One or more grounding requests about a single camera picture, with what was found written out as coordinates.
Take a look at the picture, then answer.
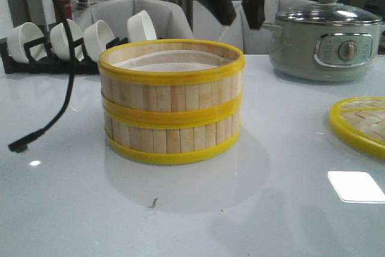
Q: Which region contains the white cabinet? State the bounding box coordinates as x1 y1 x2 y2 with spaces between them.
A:
192 0 244 51

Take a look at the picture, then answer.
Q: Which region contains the white bowl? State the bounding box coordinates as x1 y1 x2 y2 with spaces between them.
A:
7 22 44 63
127 10 157 42
50 19 83 61
83 20 116 62

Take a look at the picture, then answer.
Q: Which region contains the black cable left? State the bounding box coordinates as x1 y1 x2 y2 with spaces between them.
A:
8 0 76 154

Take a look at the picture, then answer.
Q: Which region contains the grey chair right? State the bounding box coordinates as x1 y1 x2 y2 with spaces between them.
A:
218 0 316 55

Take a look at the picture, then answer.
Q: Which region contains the grey chair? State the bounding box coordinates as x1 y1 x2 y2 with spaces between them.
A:
78 0 193 42
218 0 316 55

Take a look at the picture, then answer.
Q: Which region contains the glass pot lid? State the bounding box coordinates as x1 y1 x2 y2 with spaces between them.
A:
276 0 382 26

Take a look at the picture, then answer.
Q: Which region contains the green electric cooking pot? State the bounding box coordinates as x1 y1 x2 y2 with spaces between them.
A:
263 20 384 82

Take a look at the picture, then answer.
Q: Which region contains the liner paper upper drawer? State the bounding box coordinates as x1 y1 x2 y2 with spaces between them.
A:
112 50 233 72

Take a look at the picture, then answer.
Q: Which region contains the grey chair left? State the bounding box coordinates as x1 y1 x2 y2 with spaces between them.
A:
78 0 193 42

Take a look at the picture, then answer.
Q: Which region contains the white bowl far left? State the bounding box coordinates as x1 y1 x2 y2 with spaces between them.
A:
7 22 44 63

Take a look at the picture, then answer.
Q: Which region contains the red cylinder container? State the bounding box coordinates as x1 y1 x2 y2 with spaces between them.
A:
55 0 72 22

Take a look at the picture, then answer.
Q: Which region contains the woven bamboo steamer lid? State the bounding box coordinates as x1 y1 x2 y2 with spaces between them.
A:
328 96 384 159

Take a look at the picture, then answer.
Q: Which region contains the white bowl right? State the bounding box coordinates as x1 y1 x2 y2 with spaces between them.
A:
127 10 157 42

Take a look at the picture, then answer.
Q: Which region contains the bamboo steamer drawer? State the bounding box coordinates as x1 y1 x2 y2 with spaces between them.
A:
98 39 245 128
104 111 241 165

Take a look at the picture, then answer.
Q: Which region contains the black dish rack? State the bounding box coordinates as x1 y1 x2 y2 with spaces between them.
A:
0 37 129 75

